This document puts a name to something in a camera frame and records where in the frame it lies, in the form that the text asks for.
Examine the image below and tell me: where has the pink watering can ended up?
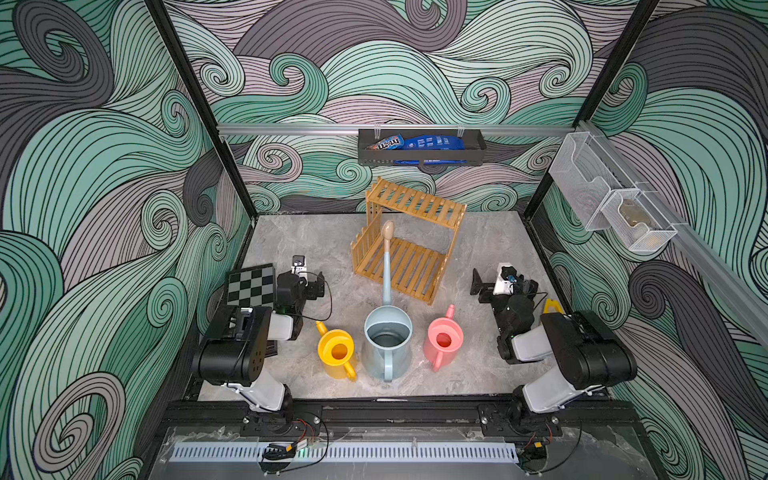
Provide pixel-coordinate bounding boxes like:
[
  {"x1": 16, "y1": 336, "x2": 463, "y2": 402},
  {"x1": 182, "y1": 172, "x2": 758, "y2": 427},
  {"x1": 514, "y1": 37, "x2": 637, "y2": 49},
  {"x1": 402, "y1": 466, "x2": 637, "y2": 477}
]
[{"x1": 423, "y1": 304, "x2": 464, "y2": 372}]

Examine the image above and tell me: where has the wooden two-tier shelf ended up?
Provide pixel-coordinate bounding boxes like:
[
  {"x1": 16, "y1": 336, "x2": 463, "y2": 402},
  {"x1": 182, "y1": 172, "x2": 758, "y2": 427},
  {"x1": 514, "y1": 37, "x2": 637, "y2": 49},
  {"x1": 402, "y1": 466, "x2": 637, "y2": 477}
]
[{"x1": 350, "y1": 178, "x2": 467, "y2": 305}]

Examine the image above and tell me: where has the yellow watering can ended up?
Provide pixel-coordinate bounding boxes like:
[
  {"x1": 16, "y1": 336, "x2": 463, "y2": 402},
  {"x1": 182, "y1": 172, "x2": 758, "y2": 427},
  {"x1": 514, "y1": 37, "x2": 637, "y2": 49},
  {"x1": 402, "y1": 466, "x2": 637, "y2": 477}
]
[{"x1": 315, "y1": 321, "x2": 357, "y2": 382}]

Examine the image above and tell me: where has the light blue watering can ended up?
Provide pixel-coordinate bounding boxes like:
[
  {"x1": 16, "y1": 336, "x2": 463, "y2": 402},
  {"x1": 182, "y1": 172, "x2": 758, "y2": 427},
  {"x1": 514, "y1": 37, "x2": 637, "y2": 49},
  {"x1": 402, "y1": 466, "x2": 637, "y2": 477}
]
[{"x1": 361, "y1": 221, "x2": 413, "y2": 383}]

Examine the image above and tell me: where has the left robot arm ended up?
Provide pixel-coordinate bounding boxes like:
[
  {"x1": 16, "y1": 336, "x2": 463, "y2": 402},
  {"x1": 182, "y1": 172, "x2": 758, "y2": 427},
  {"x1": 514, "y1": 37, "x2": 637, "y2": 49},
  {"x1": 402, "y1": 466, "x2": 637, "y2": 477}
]
[{"x1": 192, "y1": 264, "x2": 326, "y2": 413}]

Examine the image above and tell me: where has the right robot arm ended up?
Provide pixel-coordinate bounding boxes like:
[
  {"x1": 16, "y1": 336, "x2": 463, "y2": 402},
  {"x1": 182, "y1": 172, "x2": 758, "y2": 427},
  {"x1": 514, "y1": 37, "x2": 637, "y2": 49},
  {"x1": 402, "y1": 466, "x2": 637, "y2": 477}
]
[{"x1": 470, "y1": 263, "x2": 638, "y2": 421}]

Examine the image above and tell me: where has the yellow triangular stand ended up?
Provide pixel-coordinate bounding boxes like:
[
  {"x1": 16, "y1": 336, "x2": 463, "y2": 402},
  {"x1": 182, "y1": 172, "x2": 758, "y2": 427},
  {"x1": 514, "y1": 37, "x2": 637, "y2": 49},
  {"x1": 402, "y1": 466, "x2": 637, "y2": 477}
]
[{"x1": 543, "y1": 298, "x2": 565, "y2": 314}]

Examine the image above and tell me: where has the black and white checkerboard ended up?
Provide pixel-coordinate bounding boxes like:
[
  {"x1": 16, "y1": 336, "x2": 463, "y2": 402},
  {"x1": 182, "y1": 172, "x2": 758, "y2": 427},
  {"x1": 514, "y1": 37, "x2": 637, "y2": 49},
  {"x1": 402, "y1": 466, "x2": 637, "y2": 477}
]
[{"x1": 226, "y1": 263, "x2": 275, "y2": 308}]

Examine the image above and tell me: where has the small clear plastic bin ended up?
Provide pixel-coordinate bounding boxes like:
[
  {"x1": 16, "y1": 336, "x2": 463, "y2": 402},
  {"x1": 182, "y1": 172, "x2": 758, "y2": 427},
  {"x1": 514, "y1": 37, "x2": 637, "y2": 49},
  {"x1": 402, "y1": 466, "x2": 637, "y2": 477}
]
[{"x1": 601, "y1": 188, "x2": 677, "y2": 255}]

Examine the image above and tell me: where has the blue snack bag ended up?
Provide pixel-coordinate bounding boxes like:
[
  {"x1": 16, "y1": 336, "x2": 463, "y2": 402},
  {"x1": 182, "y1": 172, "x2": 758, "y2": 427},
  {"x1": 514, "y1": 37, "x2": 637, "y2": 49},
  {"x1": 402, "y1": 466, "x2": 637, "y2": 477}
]
[{"x1": 401, "y1": 135, "x2": 465, "y2": 151}]

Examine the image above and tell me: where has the M&M candy bag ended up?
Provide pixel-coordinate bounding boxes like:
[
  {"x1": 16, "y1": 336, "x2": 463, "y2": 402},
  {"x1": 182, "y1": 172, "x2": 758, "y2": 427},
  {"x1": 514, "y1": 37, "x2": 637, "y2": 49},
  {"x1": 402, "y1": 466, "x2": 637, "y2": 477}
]
[{"x1": 367, "y1": 135, "x2": 404, "y2": 151}]

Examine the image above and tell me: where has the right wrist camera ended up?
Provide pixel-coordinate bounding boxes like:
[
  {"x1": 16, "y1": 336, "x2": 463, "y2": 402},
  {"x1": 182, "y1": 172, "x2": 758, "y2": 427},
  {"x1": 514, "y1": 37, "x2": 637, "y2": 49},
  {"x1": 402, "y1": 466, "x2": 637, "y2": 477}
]
[{"x1": 493, "y1": 263, "x2": 518, "y2": 295}]

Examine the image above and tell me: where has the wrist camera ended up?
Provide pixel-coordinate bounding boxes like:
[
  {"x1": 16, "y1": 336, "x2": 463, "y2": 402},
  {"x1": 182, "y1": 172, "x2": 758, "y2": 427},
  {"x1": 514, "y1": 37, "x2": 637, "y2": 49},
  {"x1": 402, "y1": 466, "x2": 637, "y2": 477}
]
[
  {"x1": 493, "y1": 263, "x2": 518, "y2": 295},
  {"x1": 291, "y1": 254, "x2": 307, "y2": 276}
]

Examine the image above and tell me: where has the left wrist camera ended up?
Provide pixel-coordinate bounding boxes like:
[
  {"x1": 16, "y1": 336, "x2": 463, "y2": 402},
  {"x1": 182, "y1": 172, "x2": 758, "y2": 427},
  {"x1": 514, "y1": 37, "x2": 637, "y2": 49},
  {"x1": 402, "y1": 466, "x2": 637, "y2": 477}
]
[{"x1": 291, "y1": 254, "x2": 307, "y2": 276}]

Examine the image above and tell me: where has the clear plastic wall bin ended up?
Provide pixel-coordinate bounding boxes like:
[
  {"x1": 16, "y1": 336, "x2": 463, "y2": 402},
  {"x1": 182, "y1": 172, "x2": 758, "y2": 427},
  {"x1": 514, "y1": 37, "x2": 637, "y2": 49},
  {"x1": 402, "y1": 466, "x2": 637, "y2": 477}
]
[{"x1": 549, "y1": 131, "x2": 622, "y2": 231}]

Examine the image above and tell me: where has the black wall basket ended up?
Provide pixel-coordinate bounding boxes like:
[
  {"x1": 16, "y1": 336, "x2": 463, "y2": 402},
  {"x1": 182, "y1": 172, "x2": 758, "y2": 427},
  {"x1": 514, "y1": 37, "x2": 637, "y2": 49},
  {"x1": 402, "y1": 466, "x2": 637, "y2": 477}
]
[{"x1": 357, "y1": 128, "x2": 488, "y2": 166}]

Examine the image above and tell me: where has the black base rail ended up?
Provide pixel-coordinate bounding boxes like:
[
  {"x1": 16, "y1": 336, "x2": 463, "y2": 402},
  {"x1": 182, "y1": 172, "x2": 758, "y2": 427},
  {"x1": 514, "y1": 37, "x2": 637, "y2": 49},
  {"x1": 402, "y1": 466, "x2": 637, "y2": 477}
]
[{"x1": 158, "y1": 394, "x2": 639, "y2": 439}]

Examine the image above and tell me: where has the white slotted cable duct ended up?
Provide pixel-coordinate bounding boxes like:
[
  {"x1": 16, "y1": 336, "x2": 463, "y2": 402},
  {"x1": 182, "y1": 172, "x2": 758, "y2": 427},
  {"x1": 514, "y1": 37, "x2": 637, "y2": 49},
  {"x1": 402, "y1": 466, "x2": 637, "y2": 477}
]
[{"x1": 169, "y1": 441, "x2": 519, "y2": 464}]

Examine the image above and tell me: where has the aluminium wall rail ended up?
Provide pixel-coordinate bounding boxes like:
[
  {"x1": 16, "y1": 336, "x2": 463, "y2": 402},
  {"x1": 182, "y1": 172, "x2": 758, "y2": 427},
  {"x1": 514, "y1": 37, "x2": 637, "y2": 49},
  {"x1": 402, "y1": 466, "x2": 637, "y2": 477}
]
[{"x1": 217, "y1": 122, "x2": 575, "y2": 137}]

